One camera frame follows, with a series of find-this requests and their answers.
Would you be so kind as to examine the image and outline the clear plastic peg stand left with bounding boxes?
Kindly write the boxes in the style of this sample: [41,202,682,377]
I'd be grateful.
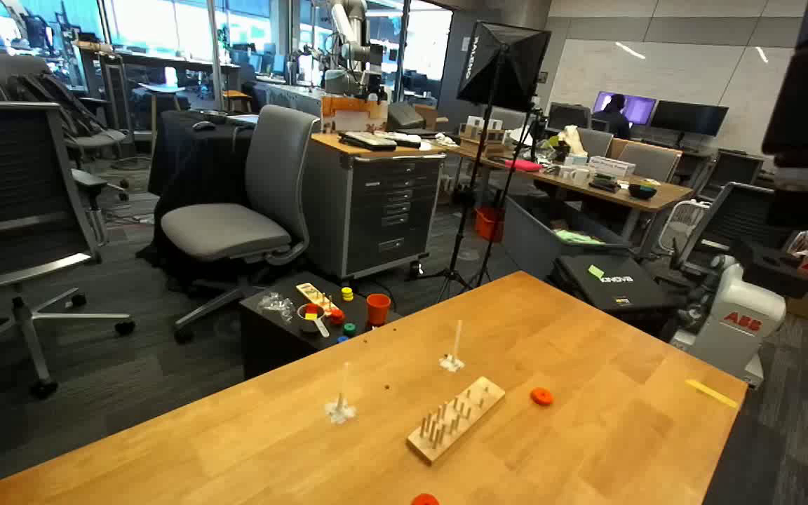
[324,363,355,426]

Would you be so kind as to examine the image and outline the grey drawer cabinet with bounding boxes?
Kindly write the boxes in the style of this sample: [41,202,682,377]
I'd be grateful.
[302,134,445,280]

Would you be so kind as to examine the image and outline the black open bin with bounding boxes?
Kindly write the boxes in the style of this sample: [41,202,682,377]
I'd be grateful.
[501,196,629,278]

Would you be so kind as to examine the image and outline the orange cup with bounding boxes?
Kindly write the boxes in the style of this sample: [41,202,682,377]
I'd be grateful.
[364,292,392,327]

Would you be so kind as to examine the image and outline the wooden peg stand board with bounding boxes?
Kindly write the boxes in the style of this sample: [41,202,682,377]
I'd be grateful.
[406,377,505,463]

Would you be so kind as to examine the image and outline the grey office chair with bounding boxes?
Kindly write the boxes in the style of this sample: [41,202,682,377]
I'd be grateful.
[159,104,317,342]

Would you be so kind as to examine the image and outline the black mesh office chair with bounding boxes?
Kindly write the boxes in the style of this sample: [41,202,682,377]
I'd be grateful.
[0,101,134,398]

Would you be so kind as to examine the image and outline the black softbox light stand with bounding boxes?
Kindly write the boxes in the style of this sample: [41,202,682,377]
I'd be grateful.
[423,21,552,292]

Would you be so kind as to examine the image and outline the computer monitor purple screen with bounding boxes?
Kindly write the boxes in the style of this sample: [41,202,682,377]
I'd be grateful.
[592,90,657,127]

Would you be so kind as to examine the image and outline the white ABB robot base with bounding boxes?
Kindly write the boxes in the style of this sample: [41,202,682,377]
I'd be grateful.
[671,255,786,387]

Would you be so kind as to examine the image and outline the wooden desk with clutter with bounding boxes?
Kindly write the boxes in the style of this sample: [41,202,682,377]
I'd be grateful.
[441,134,695,247]

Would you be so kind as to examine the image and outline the yellow tape strip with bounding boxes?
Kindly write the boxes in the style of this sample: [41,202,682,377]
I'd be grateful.
[684,380,740,411]

